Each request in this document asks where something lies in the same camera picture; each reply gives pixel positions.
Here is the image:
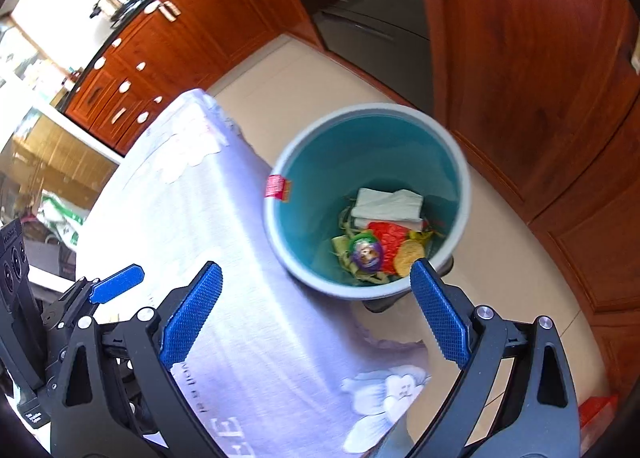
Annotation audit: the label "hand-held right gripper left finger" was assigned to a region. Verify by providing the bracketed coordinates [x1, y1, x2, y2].
[47, 262, 223, 458]

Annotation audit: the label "glass sliding door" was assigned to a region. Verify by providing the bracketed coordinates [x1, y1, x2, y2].
[0, 23, 126, 219]

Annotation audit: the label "white paper napkin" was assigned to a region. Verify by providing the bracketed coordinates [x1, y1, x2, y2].
[350, 188, 426, 234]

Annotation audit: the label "green and white bag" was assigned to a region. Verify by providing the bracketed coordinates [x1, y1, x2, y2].
[40, 190, 88, 249]

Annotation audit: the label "red snack wrapper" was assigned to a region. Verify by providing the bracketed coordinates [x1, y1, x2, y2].
[367, 220, 426, 276]

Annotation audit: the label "red plastic packet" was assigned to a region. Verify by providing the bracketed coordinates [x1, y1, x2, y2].
[580, 395, 621, 444]

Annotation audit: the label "wooden kitchen cabinets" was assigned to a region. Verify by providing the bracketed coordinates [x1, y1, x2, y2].
[65, 0, 640, 409]

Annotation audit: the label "purple floral tablecloth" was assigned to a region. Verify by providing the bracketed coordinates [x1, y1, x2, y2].
[75, 88, 433, 458]

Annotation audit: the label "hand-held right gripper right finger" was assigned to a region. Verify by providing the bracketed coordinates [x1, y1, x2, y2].
[400, 259, 581, 458]

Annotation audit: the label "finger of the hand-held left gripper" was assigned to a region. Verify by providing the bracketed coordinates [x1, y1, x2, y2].
[42, 264, 146, 334]

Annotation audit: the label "teal trash bin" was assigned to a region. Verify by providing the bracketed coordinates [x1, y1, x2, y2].
[263, 103, 473, 314]

